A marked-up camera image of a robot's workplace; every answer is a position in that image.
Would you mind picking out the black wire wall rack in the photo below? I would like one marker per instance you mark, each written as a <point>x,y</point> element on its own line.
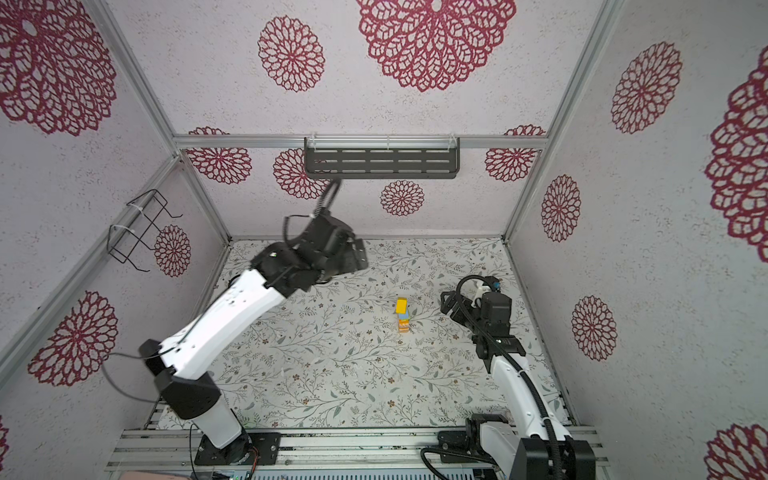
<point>125,237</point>

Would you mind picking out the dark grey wall shelf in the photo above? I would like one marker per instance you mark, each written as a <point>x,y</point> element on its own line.
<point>382,159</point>

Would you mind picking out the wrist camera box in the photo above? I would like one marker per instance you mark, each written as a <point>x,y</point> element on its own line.
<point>325,235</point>
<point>496,308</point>

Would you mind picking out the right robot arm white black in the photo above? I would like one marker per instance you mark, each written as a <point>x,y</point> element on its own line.
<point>533,444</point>

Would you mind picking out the yellow house-shaped block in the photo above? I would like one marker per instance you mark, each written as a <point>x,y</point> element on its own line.
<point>401,307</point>

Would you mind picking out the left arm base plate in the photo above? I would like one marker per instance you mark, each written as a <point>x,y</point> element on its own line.
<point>252,449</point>

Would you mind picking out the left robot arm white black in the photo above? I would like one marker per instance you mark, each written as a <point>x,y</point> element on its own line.
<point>180,363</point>

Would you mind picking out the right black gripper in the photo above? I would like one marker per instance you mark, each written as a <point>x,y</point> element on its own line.
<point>449,306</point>

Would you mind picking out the aluminium front rail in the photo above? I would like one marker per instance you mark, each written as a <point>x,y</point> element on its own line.
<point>300,449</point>

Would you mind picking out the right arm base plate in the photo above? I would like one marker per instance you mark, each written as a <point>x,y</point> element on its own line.
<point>455,447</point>

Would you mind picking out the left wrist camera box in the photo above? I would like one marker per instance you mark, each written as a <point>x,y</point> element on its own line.
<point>325,235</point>

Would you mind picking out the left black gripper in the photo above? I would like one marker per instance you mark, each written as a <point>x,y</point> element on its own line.
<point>349,263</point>

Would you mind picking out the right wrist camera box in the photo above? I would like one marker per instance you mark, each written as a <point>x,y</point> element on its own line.
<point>496,308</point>

